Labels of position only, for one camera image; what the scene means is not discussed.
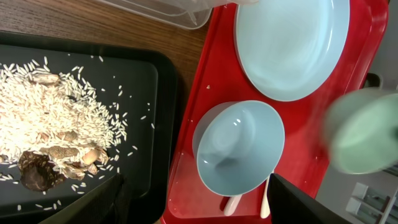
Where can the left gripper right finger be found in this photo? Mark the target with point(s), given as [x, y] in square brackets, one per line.
[290, 205]

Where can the mint green bowl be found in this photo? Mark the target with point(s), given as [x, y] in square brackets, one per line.
[360, 131]

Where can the white plastic fork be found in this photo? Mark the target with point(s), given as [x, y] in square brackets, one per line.
[231, 205]

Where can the light blue plate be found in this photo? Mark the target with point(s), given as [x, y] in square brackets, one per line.
[289, 48]

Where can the light blue bowl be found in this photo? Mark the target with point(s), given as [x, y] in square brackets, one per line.
[237, 145]

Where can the red serving tray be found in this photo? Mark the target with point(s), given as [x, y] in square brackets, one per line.
[219, 79]

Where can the black waste tray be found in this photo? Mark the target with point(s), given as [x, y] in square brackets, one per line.
[144, 84]

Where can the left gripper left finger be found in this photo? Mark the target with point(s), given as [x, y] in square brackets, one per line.
[107, 203]

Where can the white plastic spoon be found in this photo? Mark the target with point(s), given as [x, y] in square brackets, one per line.
[265, 208]

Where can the clear plastic bin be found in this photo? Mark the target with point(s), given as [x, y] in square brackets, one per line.
[186, 14]

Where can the rice and mushroom leftovers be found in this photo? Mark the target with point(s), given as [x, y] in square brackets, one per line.
[59, 140]

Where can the grey dishwasher rack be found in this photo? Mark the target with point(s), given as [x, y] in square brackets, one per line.
[369, 202]

